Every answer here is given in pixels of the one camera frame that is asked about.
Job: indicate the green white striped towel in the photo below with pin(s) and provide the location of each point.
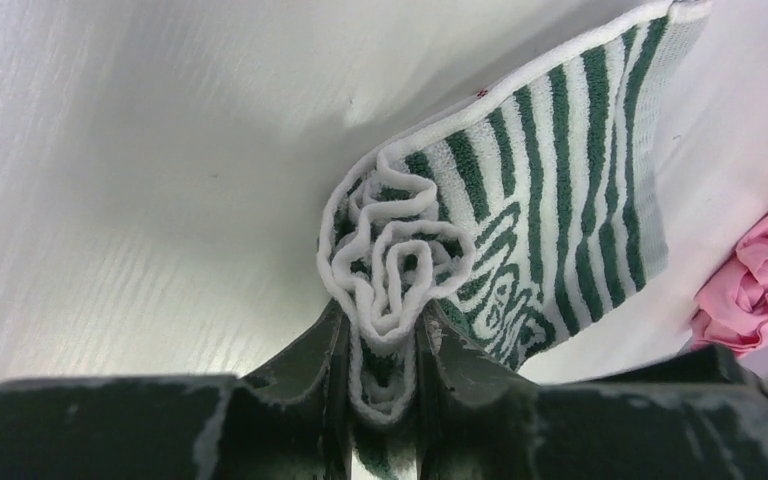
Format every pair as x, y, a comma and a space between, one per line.
527, 212

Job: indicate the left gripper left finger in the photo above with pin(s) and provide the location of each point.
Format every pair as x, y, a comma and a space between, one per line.
287, 419

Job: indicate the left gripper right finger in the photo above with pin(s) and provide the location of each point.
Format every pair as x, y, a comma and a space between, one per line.
699, 415

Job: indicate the pink crumpled towel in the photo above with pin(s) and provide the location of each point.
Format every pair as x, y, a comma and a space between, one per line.
733, 304

